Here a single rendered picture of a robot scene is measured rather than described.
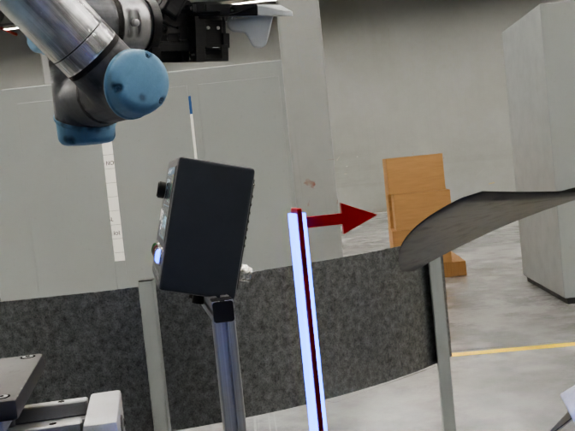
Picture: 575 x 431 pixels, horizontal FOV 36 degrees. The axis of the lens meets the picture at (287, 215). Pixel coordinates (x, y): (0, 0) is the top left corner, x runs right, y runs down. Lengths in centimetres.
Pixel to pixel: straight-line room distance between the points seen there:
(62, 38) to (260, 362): 161
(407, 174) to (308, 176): 388
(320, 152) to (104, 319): 276
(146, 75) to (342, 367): 172
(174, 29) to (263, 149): 546
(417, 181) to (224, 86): 275
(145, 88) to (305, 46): 400
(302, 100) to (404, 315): 241
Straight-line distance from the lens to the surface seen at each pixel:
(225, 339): 121
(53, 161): 698
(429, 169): 878
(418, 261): 80
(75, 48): 101
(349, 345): 261
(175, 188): 123
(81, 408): 100
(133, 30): 119
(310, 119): 495
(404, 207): 876
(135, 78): 101
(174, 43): 123
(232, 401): 122
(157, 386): 239
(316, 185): 494
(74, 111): 112
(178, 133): 676
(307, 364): 67
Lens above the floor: 122
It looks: 3 degrees down
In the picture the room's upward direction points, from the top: 6 degrees counter-clockwise
